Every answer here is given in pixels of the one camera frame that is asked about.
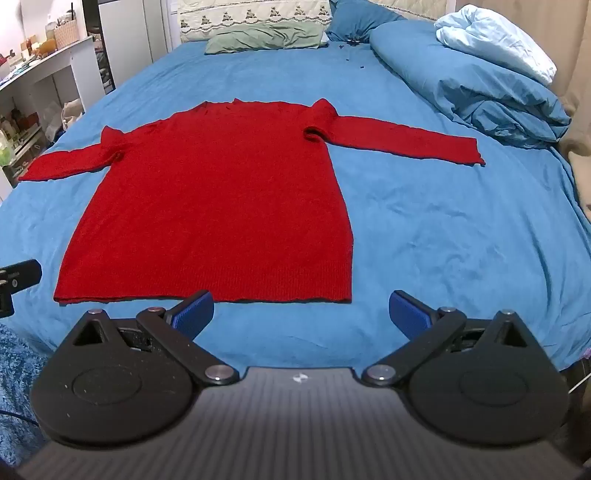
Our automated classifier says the green pillow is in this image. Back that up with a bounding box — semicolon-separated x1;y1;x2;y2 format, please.
204;21;327;55

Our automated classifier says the black cable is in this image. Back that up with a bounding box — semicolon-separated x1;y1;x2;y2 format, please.
0;408;43;431

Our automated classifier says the blue bed sheet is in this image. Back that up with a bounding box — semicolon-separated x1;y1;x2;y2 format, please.
0;39;591;376

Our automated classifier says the cream patterned pillow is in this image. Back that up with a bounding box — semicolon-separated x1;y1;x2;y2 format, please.
178;0;331;43

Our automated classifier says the white desk shelf unit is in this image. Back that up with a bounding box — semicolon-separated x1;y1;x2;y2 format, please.
0;36;101;197

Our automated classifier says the blue fuzzy cloth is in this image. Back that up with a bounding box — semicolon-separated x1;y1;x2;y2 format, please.
0;322;52;468

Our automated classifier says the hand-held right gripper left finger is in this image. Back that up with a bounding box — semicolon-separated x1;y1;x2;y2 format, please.
55;290;240;387

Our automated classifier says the wicker basket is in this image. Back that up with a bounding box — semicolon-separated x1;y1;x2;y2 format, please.
54;18;81;48

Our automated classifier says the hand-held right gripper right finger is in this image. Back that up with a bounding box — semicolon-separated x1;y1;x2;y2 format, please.
361;290;549;387

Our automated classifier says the white wardrobe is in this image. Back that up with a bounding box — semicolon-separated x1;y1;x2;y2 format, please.
96;0;180;95

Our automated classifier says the light blue blanket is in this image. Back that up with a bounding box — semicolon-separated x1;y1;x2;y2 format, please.
434;4;557;86

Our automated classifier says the red knit sweater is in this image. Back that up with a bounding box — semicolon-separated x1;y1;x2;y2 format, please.
17;97;486;306

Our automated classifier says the blue duvet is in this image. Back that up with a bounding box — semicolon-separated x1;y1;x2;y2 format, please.
369;21;572;150

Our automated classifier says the beige curtain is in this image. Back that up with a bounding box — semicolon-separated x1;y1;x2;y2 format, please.
480;0;591;206

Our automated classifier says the blue pillow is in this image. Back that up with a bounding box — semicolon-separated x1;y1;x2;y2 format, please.
325;0;408;44

